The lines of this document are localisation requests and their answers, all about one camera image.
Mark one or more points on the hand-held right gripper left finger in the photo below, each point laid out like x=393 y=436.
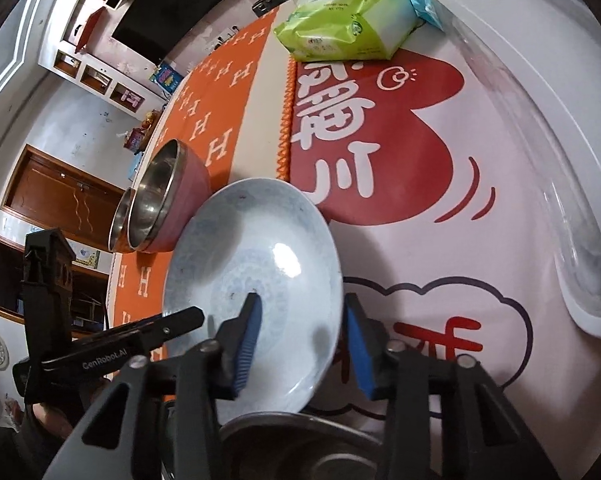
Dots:
x=248 y=340

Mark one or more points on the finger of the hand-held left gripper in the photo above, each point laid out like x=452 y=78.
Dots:
x=165 y=329

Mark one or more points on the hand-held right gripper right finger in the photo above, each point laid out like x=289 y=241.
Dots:
x=360 y=355

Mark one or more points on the white porcelain plate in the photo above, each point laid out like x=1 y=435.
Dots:
x=260 y=240

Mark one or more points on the green steel bowl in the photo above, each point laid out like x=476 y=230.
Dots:
x=290 y=442

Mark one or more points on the wooden door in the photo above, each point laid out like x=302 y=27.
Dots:
x=65 y=200

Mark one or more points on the blue poster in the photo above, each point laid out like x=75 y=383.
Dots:
x=166 y=77

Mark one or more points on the orange patterned blanket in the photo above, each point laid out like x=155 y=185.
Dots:
x=220 y=85

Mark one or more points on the black television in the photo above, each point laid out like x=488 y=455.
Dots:
x=175 y=5

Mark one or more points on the white box with clear lid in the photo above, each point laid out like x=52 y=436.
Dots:
x=530 y=85

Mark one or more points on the green tissue pack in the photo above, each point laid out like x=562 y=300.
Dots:
x=340 y=25

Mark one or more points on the wooden window frame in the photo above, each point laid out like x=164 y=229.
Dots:
x=10 y=280

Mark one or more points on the white wall shelf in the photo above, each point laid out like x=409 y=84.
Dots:
x=80 y=67

